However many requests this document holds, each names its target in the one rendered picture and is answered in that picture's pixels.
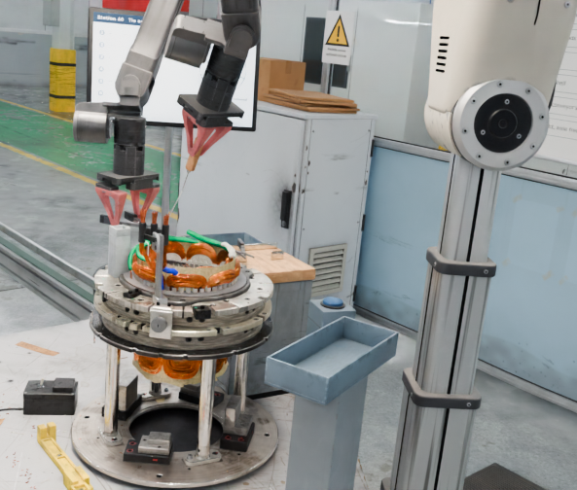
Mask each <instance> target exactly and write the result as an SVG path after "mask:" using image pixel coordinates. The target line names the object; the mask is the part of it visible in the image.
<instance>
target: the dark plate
mask: <svg viewBox="0 0 577 490"><path fill-rule="evenodd" d="M129 432H130V434H131V435H132V437H133V438H134V439H135V440H141V438H142V436H148V435H149V434H150V432H163V433H171V437H172V443H173V451H172V452H186V451H194V450H196V447H197V432H198V413H197V412H192V411H186V410H164V411H157V412H152V413H148V414H145V415H143V416H140V417H138V418H136V419H134V420H133V421H132V423H131V424H130V426H129ZM223 432H224V430H223V427H222V425H221V423H220V422H219V421H217V420H215V419H214V418H212V429H211V442H210V445H211V444H213V443H215V442H216V441H217V440H218V439H219V438H220V437H221V436H222V434H223ZM135 433H136V434H135Z"/></svg>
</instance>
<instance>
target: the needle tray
mask: <svg viewBox="0 0 577 490"><path fill-rule="evenodd" d="M398 335H399V333H398V332H395V331H392V330H389V329H386V328H382V327H379V326H376V325H372V324H369V323H365V322H362V321H359V320H355V319H352V318H349V317H345V316H342V317H341V318H339V319H338V320H336V321H334V322H332V323H330V324H328V325H326V326H324V327H323V328H321V329H319V330H317V331H315V332H312V333H311V334H309V335H307V336H305V337H303V338H301V339H299V340H297V341H296V342H294V343H292V344H290V345H288V346H286V347H284V348H282V349H281V350H279V351H277V352H275V353H273V354H271V355H269V356H268V357H267V361H266V373H265V384H268V385H271V386H272V387H275V388H278V389H280V390H283V391H286V392H289V393H291V394H294V395H295V399H294V409H293V419H292V429H291V437H290V447H289V457H288V467H287V476H286V485H285V490H353V487H354V480H355V473H356V465H357V457H358V450H359V442H360V435H361V427H362V419H363V412H364V404H365V397H366V389H367V382H368V375H369V374H370V373H372V372H373V371H375V370H376V369H377V368H379V367H381V366H382V365H383V364H385V363H386V362H388V361H389V360H390V359H392V358H393V357H395V356H396V349H397V342H398Z"/></svg>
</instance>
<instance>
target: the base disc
mask: <svg viewBox="0 0 577 490"><path fill-rule="evenodd" d="M149 385H150V383H142V384H138V389H137V394H139V393H140V392H141V391H149ZM162 388H168V389H169V390H170V391H171V396H170V397H169V398H166V399H164V402H156V400H153V401H146V402H144V401H142V404H141V405H139V406H138V407H137V408H136V409H135V410H134V412H133V413H132V414H131V415H130V416H129V417H128V418H127V420H126V421H123V420H118V431H119V433H120V435H121V436H122V438H123V442H122V443H121V444H120V445H115V446H110V445H106V443H105V441H104V439H103V438H102V436H101V434H100V432H99V427H101V426H102V425H104V417H102V416H101V411H102V406H103V405H105V394H104V395H102V396H100V397H98V398H96V399H95V400H93V401H91V402H90V403H88V404H87V405H86V406H85V407H83V408H82V409H81V410H80V411H79V413H78V414H77V415H76V417H75V419H74V421H73V423H72V426H71V441H72V444H73V446H74V448H75V450H76V452H77V453H78V454H79V456H80V457H81V458H82V459H83V460H84V461H85V462H87V463H88V464H89V465H90V466H92V467H93V468H95V469H97V470H98V471H100V472H102V473H105V474H107V475H109V476H112V477H115V478H117V479H119V480H123V481H126V482H130V483H134V484H139V485H144V486H151V487H161V488H193V487H202V486H209V485H214V484H219V483H223V482H227V481H230V480H233V479H236V478H239V477H241V476H244V475H246V474H248V473H251V472H253V471H254V470H256V469H258V468H259V467H261V466H262V465H263V464H264V463H265V462H266V461H267V460H268V459H269V458H270V456H271V455H272V454H273V452H274V450H275V448H276V447H277V443H278V429H277V425H276V423H275V421H274V419H273V418H272V416H271V415H270V414H269V413H268V412H267V411H266V410H265V409H264V408H263V407H262V406H261V405H259V404H258V403H257V402H254V401H252V400H251V399H249V398H247V397H246V398H245V409H244V410H245V412H246V413H247V414H250V415H253V418H252V422H254V423H255V427H254V433H253V436H252V438H251V440H250V443H249V446H248V448H247V451H246V452H240V451H233V450H228V449H221V448H220V438H219V439H218V440H217V441H216V442H215V443H213V444H211V445H210V449H215V450H218V451H219V452H220V453H221V459H220V461H218V462H214V463H209V464H203V465H198V466H193V467H191V466H187V465H186V464H185V462H184V461H183V458H184V456H185V455H186V454H190V453H195V452H196V451H195V450H194V451H186V452H172V455H171V459H170V462H169V465H161V464H149V463H136V462H125V461H123V459H124V452H125V449H126V445H127V443H128V440H129V439H134V438H133V437H132V435H131V434H130V432H129V426H130V424H131V423H132V421H133V420H134V419H135V418H137V417H138V416H140V415H142V414H144V413H146V412H149V411H152V410H156V409H162V408H173V407H178V408H189V409H194V410H198V404H195V403H192V402H186V401H183V400H180V399H178V396H179V392H180V387H177V386H174V385H171V384H168V383H163V382H162ZM214 391H217V392H220V393H223V394H224V400H223V401H222V402H220V403H219V404H217V405H216V406H214V407H213V415H212V417H214V418H216V419H217V420H218V421H219V422H220V423H221V425H222V427H223V430H224V421H225V408H226V405H227V403H228V401H229V399H230V397H231V395H227V394H226V393H225V392H224V391H223V390H222V389H221V388H220V387H217V386H215V388H214ZM98 403H100V404H98ZM80 419H81V420H80ZM121 425H123V426H121ZM80 438H81V439H80ZM121 452H122V453H123V454H122V453H121ZM138 466H139V467H138ZM140 467H141V468H140ZM138 468H139V469H138Z"/></svg>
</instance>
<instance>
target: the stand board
mask: <svg viewBox="0 0 577 490"><path fill-rule="evenodd" d="M272 251H282V250H280V249H278V248H277V249H266V250H252V251H245V252H246V253H247V254H250V255H252V256H254V259H253V258H251V257H248V256H247V262H241V264H244V265H247V268H255V269H257V270H259V271H261V272H262V273H264V274H265V275H267V276H268V277H269V279H270V280H271V281H272V283H273V284H274V283H284V282H295V281H305V280H314V279H315V271H316V269H315V268H313V267H311V266H310V265H308V264H306V263H304V262H302V261H300V260H298V259H296V258H294V257H293V256H291V255H289V254H287V253H286V252H284V257H283V260H273V261H272V260H271V259H270V255H271V252H272Z"/></svg>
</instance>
